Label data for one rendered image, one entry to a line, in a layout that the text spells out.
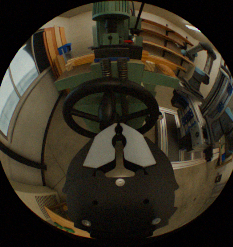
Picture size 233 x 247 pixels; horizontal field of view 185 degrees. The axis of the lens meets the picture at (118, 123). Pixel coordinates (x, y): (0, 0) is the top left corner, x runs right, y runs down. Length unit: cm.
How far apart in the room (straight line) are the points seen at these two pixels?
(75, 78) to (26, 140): 120
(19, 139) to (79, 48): 276
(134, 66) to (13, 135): 134
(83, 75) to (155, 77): 30
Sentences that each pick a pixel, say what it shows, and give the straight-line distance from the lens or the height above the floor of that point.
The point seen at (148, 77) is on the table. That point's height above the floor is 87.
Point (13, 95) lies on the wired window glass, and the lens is 143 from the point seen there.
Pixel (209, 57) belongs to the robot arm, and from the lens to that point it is 102.
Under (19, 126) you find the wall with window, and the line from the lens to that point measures 133.
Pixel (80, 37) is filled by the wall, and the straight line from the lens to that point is 299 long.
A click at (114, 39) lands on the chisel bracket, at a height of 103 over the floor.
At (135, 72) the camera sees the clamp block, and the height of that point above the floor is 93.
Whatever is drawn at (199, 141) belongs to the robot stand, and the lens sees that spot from 51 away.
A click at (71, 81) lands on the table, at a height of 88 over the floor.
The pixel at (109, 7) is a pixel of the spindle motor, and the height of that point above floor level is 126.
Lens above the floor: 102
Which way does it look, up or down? 60 degrees down
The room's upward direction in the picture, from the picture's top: straight up
